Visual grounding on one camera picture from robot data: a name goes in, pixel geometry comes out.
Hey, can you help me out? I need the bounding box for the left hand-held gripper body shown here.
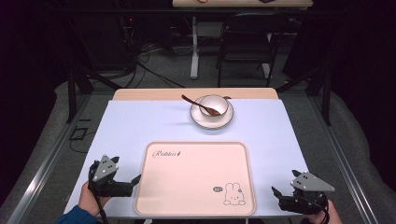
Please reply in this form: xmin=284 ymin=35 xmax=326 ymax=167
xmin=88 ymin=154 xmax=134 ymax=198

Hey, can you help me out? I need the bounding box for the person's left hand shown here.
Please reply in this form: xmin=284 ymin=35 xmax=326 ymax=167
xmin=78 ymin=181 xmax=112 ymax=217

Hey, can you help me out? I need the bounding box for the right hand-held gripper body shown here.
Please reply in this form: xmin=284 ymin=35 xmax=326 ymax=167
xmin=277 ymin=170 xmax=336 ymax=216

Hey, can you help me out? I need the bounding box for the dark equipment rack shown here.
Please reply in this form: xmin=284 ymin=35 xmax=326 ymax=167
xmin=116 ymin=13 xmax=139 ymax=71

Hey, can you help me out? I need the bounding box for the white saucer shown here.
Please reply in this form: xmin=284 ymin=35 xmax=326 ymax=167
xmin=190 ymin=95 xmax=234 ymax=131

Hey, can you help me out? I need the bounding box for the pink rabbit-print tray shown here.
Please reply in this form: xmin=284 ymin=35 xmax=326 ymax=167
xmin=134 ymin=141 xmax=257 ymax=217

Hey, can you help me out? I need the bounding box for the white cup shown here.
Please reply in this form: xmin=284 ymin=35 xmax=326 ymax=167
xmin=198 ymin=94 xmax=233 ymax=118

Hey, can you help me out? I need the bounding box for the black metal stand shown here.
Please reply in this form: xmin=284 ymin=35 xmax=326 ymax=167
xmin=275 ymin=63 xmax=332 ymax=127
xmin=64 ymin=66 xmax=122 ymax=124

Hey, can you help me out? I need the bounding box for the wooden table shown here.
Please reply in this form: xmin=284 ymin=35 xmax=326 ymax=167
xmin=111 ymin=87 xmax=279 ymax=102

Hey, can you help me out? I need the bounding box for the person's right hand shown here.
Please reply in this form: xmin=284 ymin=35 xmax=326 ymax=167
xmin=303 ymin=199 xmax=344 ymax=224

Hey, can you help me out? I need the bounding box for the white-legged background desk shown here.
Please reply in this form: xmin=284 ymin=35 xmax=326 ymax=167
xmin=171 ymin=0 xmax=314 ymax=80

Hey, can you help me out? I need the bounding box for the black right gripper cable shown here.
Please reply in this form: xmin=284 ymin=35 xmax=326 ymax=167
xmin=311 ymin=195 xmax=332 ymax=224

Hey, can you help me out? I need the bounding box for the aluminium floor rail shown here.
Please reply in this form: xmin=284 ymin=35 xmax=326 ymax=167
xmin=6 ymin=92 xmax=92 ymax=224
xmin=307 ymin=92 xmax=380 ymax=224

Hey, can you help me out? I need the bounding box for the light blue table mat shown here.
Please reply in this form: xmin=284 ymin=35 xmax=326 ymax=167
xmin=63 ymin=98 xmax=310 ymax=217

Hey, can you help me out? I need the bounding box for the black floor cable bundle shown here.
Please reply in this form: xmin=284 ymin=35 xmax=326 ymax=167
xmin=122 ymin=27 xmax=186 ymax=89

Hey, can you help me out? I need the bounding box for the black chair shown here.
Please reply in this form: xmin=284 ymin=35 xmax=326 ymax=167
xmin=216 ymin=12 xmax=290 ymax=89

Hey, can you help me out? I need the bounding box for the brown wooden spoon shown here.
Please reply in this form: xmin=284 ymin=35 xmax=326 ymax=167
xmin=180 ymin=93 xmax=221 ymax=118

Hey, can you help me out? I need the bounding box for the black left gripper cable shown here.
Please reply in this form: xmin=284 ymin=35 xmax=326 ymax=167
xmin=88 ymin=160 xmax=110 ymax=224

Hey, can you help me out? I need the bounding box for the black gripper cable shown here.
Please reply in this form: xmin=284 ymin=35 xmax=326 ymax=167
xmin=88 ymin=160 xmax=110 ymax=224
xmin=311 ymin=195 xmax=332 ymax=224

